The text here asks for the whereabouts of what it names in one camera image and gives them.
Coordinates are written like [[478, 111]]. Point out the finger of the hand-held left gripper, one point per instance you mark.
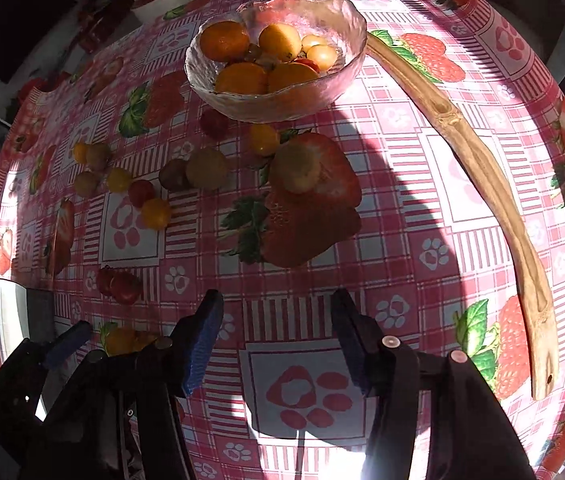
[[70, 342]]

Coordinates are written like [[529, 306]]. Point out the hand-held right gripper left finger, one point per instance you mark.
[[202, 345]]

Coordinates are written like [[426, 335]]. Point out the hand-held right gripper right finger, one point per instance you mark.
[[350, 335]]

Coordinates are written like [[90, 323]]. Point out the white cardboard box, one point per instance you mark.
[[37, 310]]

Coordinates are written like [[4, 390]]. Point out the yellow cherry tomato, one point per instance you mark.
[[314, 40], [120, 180], [156, 213], [264, 139], [81, 151], [322, 57], [120, 341]]

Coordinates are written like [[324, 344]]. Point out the red cherry tomato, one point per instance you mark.
[[103, 280], [214, 123], [308, 65], [141, 193], [126, 287]]

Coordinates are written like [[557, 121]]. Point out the strawberry print checkered tablecloth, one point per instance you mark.
[[412, 260]]

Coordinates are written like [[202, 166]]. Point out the olive cherry tomato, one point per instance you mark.
[[98, 156], [86, 183], [174, 175]]

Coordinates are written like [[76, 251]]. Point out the yellow-green tomato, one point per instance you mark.
[[207, 168]]

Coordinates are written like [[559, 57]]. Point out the red plastic chair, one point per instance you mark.
[[32, 85]]

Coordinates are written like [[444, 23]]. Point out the white container at table edge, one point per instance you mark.
[[162, 7]]

